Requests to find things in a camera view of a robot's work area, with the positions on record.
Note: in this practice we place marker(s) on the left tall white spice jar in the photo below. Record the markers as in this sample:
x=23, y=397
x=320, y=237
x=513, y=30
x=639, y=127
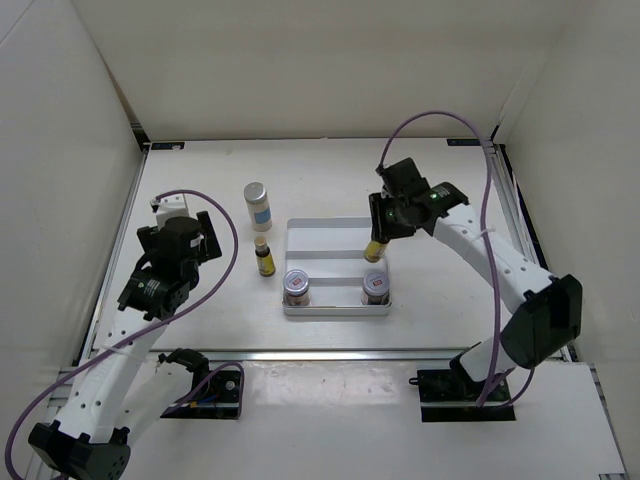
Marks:
x=257, y=201

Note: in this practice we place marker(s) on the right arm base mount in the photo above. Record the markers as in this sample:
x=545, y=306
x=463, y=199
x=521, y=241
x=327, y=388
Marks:
x=444, y=398

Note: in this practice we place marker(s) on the yellow label bottle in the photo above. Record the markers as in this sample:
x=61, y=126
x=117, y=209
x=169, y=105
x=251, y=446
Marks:
x=264, y=258
x=375, y=251

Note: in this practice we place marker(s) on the white divided tray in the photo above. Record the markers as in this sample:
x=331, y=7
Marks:
x=330, y=251

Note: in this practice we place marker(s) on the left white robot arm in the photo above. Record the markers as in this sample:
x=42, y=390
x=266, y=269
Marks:
x=92, y=435

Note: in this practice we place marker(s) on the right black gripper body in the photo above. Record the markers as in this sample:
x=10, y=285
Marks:
x=398, y=224

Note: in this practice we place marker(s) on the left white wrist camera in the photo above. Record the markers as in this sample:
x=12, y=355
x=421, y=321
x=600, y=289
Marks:
x=169, y=207

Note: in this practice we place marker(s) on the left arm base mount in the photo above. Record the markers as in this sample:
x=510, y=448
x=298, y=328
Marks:
x=218, y=395

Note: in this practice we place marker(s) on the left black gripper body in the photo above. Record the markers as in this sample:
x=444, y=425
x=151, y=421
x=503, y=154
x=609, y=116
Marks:
x=148, y=238

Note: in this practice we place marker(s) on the short red-logo jar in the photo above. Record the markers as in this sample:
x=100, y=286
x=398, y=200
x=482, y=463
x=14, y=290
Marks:
x=375, y=288
x=296, y=288

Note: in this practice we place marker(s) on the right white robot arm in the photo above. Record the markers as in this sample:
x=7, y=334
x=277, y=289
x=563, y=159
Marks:
x=536, y=313

